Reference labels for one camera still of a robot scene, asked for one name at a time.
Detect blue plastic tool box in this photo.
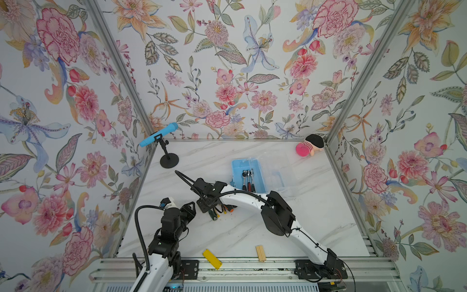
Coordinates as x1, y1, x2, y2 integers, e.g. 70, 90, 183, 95
229, 151, 297, 195

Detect black ratchet wrench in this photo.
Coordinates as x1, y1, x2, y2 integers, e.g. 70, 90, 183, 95
242, 170, 248, 191

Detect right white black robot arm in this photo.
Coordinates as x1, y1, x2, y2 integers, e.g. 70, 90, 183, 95
175, 170, 353, 283

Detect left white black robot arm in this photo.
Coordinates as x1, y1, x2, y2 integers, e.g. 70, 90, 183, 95
131, 202, 199, 292

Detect yellow utility knife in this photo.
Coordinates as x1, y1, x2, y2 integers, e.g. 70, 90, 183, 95
203, 249, 223, 270

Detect black microphone stand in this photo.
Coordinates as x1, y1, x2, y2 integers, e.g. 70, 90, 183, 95
155, 137, 180, 169

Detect blue microphone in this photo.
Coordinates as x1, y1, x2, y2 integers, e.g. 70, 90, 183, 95
139, 122, 178, 147

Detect wooden block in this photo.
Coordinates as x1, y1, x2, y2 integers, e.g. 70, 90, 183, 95
255, 245, 266, 262

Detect pink plush toy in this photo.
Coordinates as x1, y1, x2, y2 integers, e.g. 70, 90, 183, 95
296, 134, 325, 157

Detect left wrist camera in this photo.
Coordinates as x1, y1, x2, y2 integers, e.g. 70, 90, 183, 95
159, 197, 177, 210

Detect dark red handled screwdriver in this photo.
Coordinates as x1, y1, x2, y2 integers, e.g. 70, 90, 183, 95
208, 210, 218, 221

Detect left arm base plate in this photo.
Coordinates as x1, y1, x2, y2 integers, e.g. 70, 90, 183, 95
171, 260, 199, 281

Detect aluminium front rail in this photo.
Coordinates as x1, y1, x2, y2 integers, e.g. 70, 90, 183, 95
90, 257, 401, 284

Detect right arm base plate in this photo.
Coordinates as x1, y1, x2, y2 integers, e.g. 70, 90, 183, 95
294, 259, 349, 281

